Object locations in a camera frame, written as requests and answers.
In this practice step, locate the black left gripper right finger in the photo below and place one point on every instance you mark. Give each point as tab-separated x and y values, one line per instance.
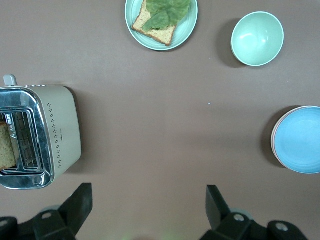
217	207

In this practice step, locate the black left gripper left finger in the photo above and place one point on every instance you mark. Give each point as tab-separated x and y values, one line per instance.
75	205

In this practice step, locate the pink plate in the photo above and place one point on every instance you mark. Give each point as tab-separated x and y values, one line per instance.
273	142

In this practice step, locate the blue plate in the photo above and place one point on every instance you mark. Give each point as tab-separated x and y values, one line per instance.
300	140

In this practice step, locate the beige steel toaster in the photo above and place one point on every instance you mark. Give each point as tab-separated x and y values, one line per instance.
62	130

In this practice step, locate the brown toast slice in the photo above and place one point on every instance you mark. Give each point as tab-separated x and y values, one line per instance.
6	147

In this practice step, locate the green bowl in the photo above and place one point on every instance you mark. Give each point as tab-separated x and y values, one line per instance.
257	38

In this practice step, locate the green plate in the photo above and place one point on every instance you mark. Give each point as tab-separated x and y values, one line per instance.
185	32

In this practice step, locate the brown bread slice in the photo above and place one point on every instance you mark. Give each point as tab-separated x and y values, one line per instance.
162	35

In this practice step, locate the green lettuce leaf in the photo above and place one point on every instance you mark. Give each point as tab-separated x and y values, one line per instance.
167	12

